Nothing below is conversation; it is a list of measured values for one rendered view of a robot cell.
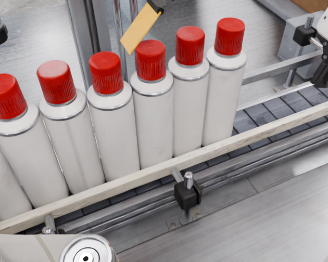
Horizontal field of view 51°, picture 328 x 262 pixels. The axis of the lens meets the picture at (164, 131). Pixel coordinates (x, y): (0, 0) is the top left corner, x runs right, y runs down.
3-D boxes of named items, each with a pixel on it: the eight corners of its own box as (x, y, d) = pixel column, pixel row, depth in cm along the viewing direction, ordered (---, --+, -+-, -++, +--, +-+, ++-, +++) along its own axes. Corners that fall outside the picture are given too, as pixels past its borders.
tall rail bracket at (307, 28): (299, 108, 67) (329, 33, 55) (276, 86, 72) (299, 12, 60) (313, 103, 68) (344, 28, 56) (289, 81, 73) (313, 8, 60)
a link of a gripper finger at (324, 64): (322, 38, 55) (299, 74, 59) (336, 48, 53) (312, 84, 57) (333, 39, 56) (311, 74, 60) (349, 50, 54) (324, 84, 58)
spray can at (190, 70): (175, 166, 52) (178, 50, 37) (162, 142, 55) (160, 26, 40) (206, 156, 53) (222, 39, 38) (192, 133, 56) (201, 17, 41)
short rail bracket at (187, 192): (180, 233, 50) (184, 187, 41) (172, 217, 52) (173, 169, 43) (200, 225, 51) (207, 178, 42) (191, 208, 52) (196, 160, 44)
